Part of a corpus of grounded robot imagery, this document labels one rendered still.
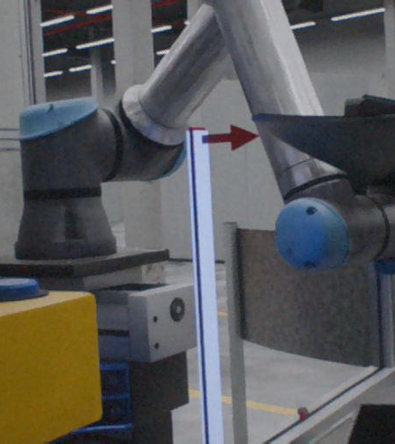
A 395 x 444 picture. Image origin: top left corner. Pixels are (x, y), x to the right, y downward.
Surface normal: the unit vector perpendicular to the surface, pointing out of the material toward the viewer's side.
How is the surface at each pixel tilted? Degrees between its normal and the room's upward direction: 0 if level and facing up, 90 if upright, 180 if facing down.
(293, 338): 90
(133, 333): 90
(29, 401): 90
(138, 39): 90
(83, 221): 72
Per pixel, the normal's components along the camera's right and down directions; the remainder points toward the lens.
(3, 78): 0.86, -0.02
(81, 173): 0.62, 0.01
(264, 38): -0.07, -0.23
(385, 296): -0.50, 0.07
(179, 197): -0.71, 0.07
